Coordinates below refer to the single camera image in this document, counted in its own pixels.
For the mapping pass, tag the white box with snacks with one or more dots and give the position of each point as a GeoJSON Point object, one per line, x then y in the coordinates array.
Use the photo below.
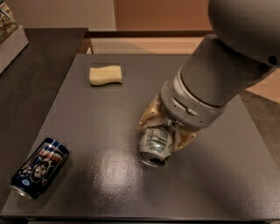
{"type": "Point", "coordinates": [13, 39]}

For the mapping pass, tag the dark side table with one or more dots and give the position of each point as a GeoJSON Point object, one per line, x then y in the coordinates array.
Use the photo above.
{"type": "Point", "coordinates": [28, 87]}

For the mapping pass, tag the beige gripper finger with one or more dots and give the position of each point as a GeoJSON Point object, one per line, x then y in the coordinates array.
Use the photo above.
{"type": "Point", "coordinates": [181, 136]}
{"type": "Point", "coordinates": [154, 115]}

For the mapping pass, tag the blue Pepsi soda can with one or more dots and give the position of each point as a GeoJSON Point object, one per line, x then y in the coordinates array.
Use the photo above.
{"type": "Point", "coordinates": [39, 170]}

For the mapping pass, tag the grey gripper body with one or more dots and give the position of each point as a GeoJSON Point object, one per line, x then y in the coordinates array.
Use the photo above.
{"type": "Point", "coordinates": [183, 107]}

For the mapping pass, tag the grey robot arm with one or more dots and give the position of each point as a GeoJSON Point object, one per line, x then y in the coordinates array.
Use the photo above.
{"type": "Point", "coordinates": [243, 49]}

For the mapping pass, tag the silver 7up soda can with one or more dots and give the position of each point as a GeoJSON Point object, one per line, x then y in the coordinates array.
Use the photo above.
{"type": "Point", "coordinates": [155, 145]}

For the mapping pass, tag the yellow sponge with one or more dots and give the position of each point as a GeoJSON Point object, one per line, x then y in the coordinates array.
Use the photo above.
{"type": "Point", "coordinates": [99, 76]}

